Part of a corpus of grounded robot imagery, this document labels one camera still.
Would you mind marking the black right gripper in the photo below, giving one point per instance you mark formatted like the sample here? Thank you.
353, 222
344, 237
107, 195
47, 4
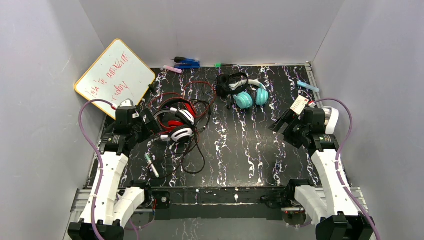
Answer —
285, 122

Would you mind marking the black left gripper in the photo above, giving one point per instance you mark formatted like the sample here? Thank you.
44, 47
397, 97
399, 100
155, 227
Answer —
145, 120

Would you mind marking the black and white headphones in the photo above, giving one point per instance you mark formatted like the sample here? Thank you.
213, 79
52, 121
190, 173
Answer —
180, 129

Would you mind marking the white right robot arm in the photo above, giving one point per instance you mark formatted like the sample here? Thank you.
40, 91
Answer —
337, 215

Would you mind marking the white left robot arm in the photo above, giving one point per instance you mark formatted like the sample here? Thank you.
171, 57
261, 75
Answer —
104, 217

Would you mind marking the red headphones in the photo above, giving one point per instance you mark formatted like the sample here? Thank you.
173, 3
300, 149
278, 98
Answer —
200, 109

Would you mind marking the teal headphones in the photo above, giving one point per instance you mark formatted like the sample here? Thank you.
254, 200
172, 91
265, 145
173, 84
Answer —
245, 92

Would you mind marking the white beige headphones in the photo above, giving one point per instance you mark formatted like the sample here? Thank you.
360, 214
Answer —
331, 119

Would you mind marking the white green capped pen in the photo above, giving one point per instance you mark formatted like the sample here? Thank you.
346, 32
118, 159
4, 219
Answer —
151, 165

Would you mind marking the light blue marker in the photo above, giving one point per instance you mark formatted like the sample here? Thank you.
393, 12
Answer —
308, 86

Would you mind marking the pink marker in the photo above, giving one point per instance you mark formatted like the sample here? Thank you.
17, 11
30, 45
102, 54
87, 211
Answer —
173, 69

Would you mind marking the yellow framed whiteboard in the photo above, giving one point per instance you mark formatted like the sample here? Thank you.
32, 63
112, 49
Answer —
117, 75

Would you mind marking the blue stapler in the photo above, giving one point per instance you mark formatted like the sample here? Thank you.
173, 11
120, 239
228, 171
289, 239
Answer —
186, 63

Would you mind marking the green capped marker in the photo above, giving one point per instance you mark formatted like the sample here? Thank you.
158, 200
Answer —
223, 65

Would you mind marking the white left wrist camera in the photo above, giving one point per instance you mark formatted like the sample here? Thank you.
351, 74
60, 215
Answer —
127, 103

